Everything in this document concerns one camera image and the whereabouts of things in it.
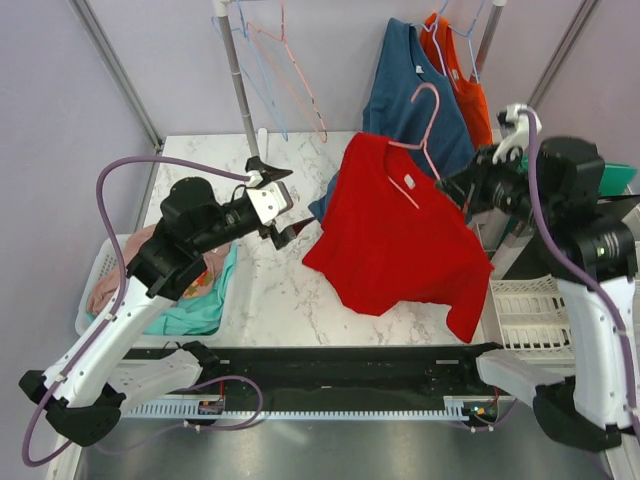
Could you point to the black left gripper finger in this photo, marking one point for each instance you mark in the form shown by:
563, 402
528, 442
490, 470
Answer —
292, 231
268, 173

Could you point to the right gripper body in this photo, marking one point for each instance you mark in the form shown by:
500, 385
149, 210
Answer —
501, 186

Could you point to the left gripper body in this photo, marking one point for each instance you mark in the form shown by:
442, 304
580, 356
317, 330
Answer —
265, 231

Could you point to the pink wire hanger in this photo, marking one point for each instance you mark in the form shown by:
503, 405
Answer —
421, 146
274, 46

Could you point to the red t shirt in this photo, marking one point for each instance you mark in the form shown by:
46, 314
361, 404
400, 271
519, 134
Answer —
388, 235

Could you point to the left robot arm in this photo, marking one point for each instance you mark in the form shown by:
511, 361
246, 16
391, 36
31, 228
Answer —
78, 395

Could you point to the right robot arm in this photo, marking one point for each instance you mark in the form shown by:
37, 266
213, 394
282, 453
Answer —
591, 253

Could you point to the orange t shirt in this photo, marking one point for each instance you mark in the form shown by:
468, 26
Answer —
473, 106

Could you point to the blue t shirt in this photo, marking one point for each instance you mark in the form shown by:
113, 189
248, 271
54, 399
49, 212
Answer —
402, 66

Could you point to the mint green t shirt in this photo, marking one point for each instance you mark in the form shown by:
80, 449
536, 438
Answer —
200, 315

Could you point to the blue hanger holding shirts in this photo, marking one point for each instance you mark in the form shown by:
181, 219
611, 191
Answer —
457, 35

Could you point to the black binder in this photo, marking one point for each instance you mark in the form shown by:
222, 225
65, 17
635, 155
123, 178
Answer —
517, 257

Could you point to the green binder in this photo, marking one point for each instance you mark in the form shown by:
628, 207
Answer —
617, 177

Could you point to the white slotted tray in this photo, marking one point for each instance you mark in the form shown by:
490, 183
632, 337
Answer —
529, 319

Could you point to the white plastic laundry basket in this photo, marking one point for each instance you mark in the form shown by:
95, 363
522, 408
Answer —
101, 285

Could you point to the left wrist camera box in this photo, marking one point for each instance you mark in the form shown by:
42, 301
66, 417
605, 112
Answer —
270, 201

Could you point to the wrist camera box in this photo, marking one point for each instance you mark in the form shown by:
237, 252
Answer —
270, 201
514, 126

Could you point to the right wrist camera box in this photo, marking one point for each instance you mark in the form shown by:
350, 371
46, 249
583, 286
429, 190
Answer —
514, 126

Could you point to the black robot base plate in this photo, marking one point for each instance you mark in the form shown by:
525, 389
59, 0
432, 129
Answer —
348, 377

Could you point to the aluminium frame post right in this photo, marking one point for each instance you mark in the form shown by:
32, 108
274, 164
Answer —
568, 41

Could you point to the aluminium frame post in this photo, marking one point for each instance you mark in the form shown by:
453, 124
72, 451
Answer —
109, 56
568, 41

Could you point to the white cable duct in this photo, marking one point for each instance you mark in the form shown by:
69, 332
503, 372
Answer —
208, 408

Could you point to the aluminium frame post left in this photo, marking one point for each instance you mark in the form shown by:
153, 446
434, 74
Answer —
109, 56

